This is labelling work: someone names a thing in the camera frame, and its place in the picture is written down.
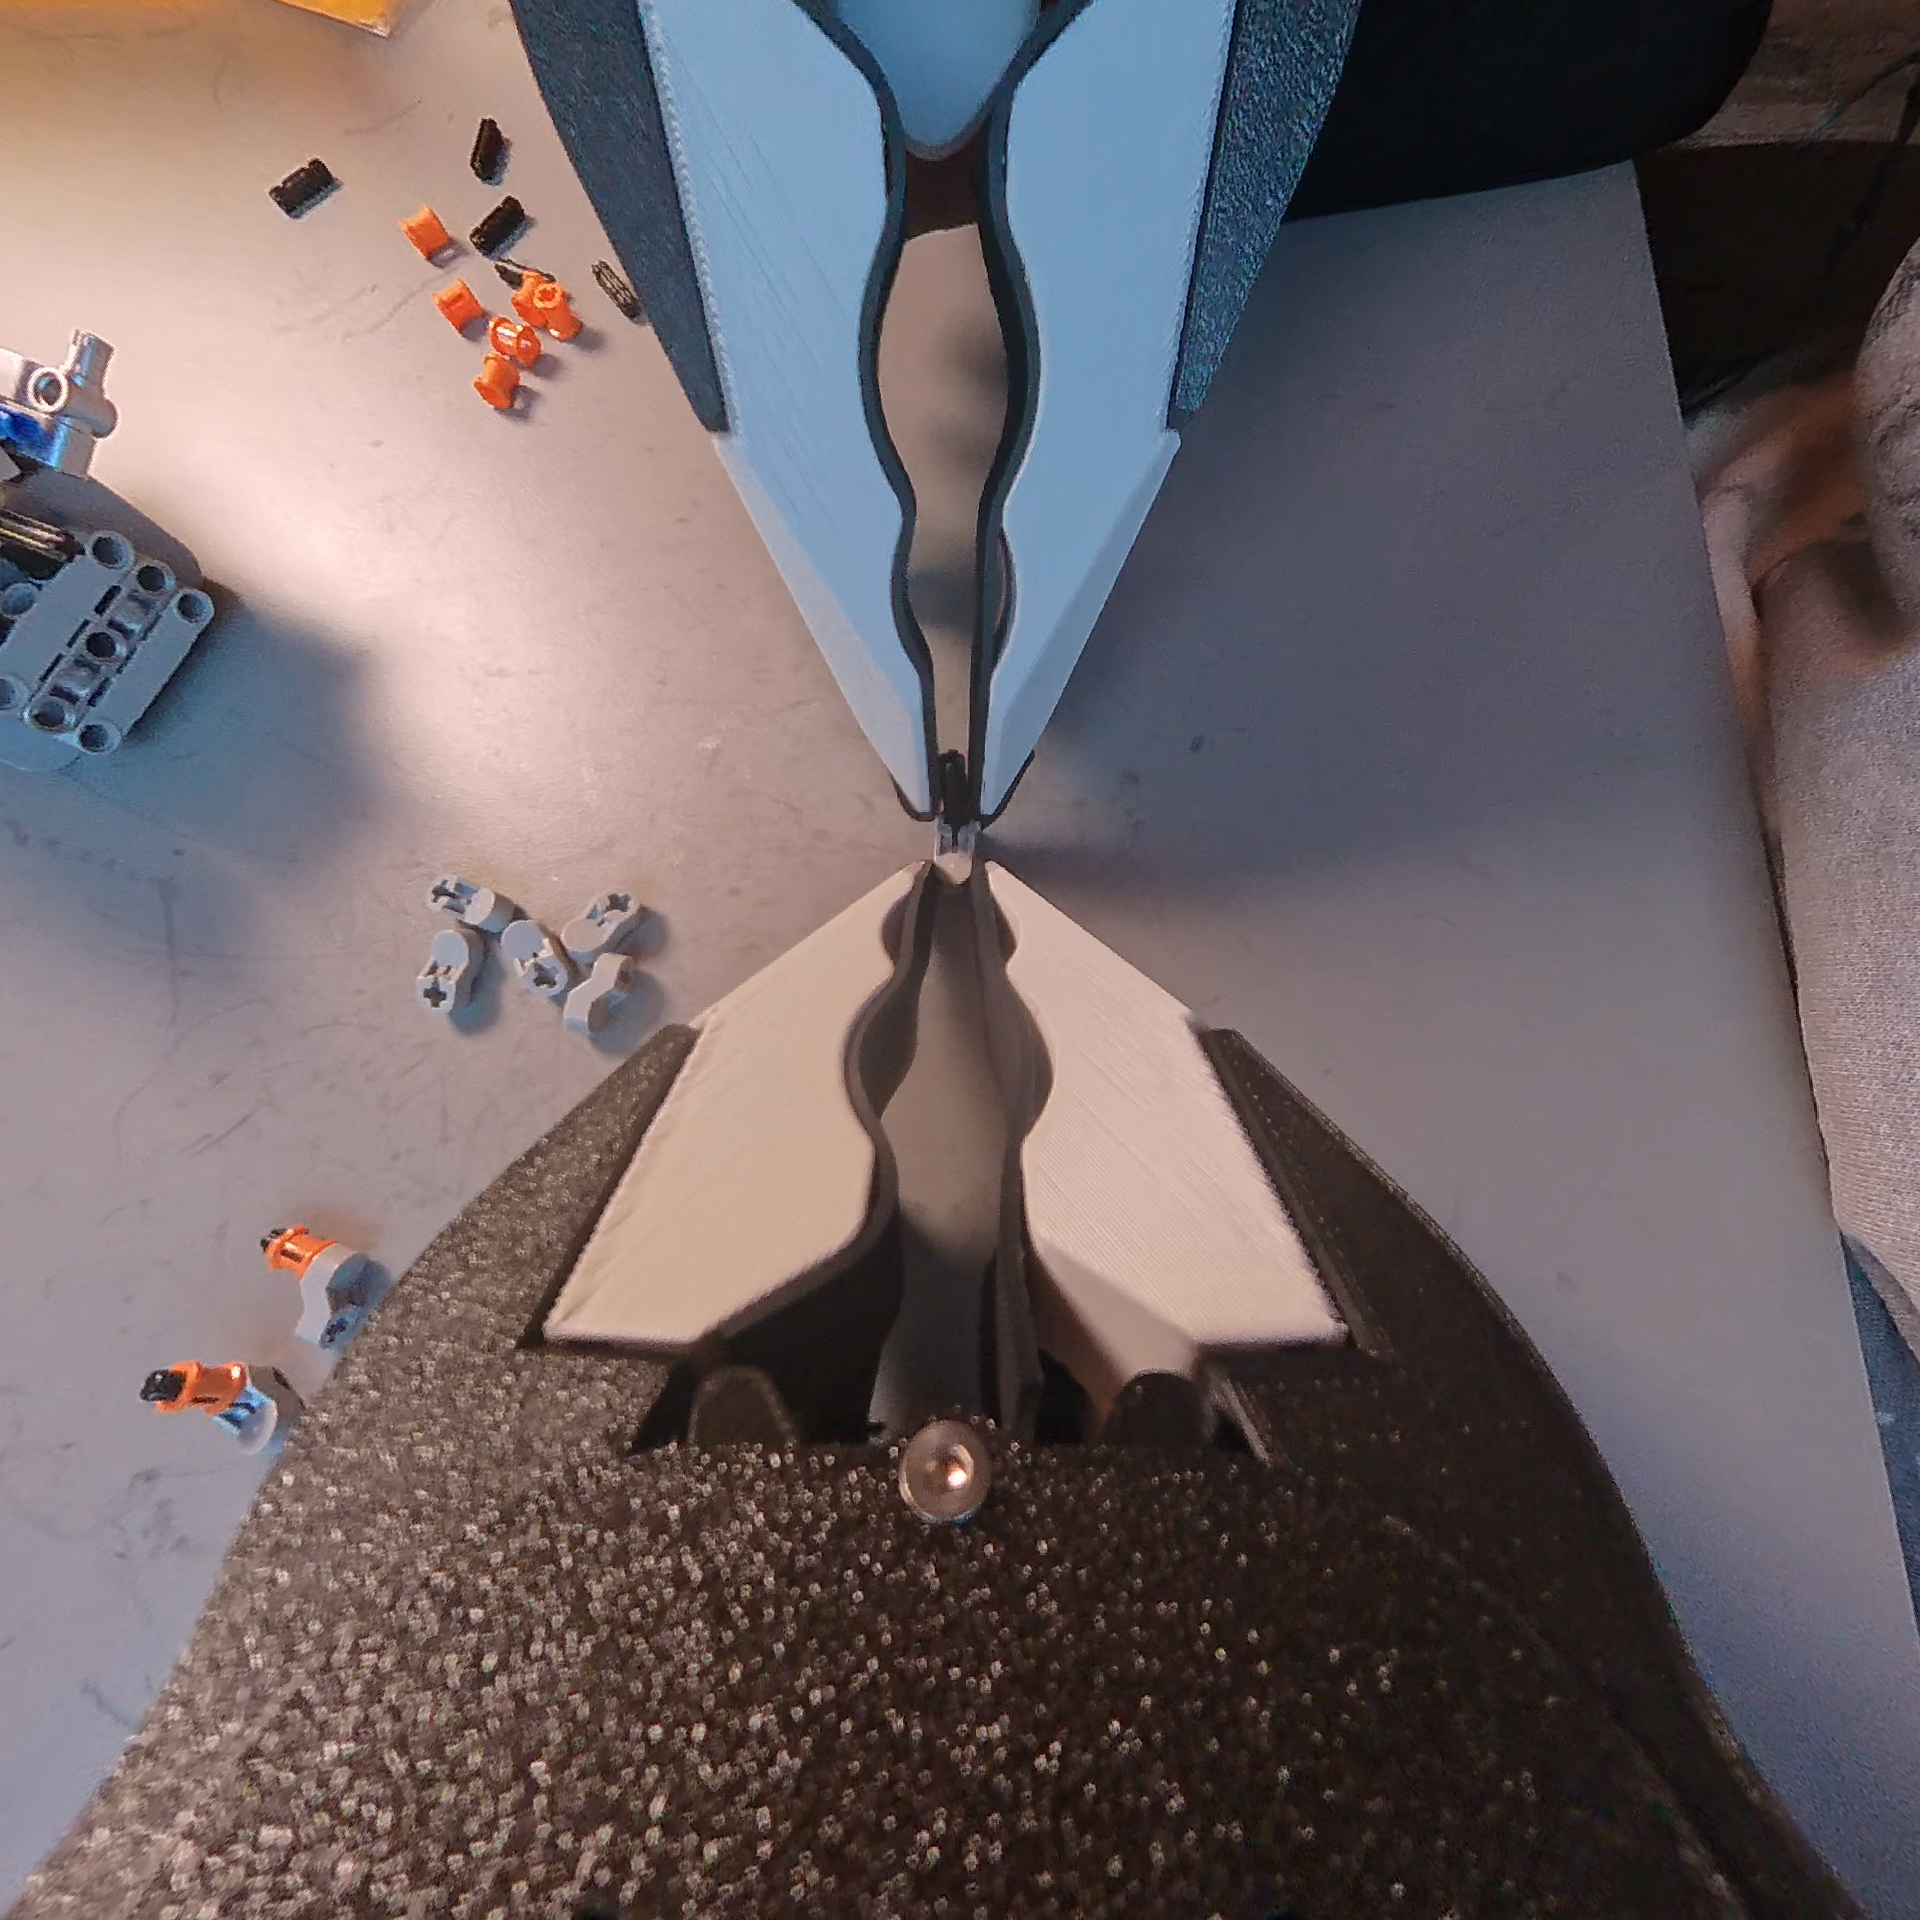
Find grey desk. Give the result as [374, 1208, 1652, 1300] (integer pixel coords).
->
[0, 0, 1920, 1909]

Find brick engine model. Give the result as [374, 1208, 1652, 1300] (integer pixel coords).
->
[0, 333, 214, 770]

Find assembled grey orange connector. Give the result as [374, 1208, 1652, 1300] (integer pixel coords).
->
[263, 1226, 378, 1351]

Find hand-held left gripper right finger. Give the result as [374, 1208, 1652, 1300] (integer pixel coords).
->
[960, 859, 1347, 1421]

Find cluster of orange bushes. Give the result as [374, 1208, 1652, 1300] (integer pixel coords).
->
[400, 202, 584, 410]

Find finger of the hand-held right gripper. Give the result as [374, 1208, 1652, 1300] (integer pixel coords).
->
[967, 0, 1239, 818]
[637, 0, 963, 818]

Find pile of grey connectors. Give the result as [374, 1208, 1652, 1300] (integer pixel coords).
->
[414, 873, 661, 1041]

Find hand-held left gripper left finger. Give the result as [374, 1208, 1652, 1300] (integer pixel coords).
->
[536, 862, 951, 1361]

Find dark cloth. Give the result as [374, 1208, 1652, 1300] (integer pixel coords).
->
[1289, 0, 1779, 226]

